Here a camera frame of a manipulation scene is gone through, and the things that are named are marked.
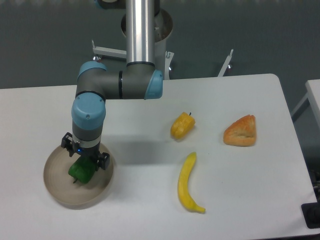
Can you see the yellow bell pepper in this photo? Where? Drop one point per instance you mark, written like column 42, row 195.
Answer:
column 183, row 124

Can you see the yellow banana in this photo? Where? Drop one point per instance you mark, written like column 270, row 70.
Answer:
column 184, row 196

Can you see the black device at edge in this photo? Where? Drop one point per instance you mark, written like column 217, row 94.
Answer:
column 311, row 214

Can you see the beige round plate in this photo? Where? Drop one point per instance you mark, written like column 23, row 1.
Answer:
column 68, row 192

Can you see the white side table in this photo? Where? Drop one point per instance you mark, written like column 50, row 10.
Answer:
column 310, row 99

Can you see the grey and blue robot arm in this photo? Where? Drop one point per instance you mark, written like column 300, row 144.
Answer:
column 95, row 85

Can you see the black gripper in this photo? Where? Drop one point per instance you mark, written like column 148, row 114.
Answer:
column 101, row 159

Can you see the green bell pepper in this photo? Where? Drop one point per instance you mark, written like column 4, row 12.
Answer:
column 82, row 170

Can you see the orange croissant pastry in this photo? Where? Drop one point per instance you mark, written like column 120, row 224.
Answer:
column 241, row 133

